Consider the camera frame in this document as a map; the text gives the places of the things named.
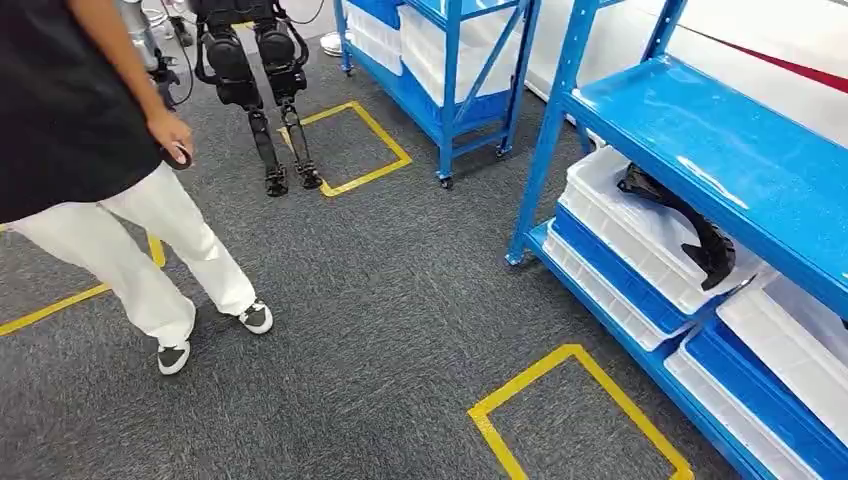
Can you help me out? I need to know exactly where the black handheld controller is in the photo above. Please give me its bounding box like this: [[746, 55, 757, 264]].
[[162, 142, 195, 172]]

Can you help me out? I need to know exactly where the person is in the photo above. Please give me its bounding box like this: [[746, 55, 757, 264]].
[[0, 0, 275, 377]]

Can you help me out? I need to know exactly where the black curved plastic part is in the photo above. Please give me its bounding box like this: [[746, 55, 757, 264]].
[[616, 162, 738, 293]]

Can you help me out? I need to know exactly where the grey metal cylinder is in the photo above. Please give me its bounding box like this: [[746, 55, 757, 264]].
[[119, 0, 164, 74]]

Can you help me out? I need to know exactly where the red barrier belt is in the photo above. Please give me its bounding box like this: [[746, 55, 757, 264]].
[[712, 36, 848, 95]]

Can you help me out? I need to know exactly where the white round base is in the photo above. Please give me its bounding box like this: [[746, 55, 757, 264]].
[[319, 29, 352, 59]]

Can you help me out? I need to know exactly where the black humanoid robot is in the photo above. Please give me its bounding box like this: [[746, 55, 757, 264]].
[[187, 0, 326, 199]]

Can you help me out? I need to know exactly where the yellow floor tape square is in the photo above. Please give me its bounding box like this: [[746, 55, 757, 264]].
[[276, 99, 413, 199], [466, 343, 696, 480]]

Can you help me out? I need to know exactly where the blue metal shelf rack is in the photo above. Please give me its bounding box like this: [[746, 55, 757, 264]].
[[504, 0, 848, 480], [331, 0, 541, 191]]

